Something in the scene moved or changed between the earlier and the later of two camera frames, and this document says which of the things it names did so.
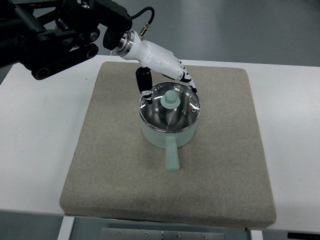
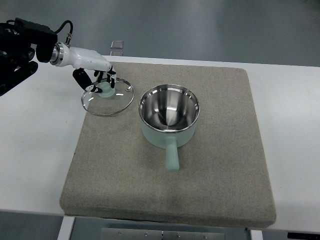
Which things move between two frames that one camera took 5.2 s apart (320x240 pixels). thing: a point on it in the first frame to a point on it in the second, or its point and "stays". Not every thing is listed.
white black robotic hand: [131, 46] to [80, 59]
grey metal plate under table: [109, 233] stays
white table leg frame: [66, 228] stays
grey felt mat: [222, 178] stays
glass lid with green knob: [175, 106] to [111, 101]
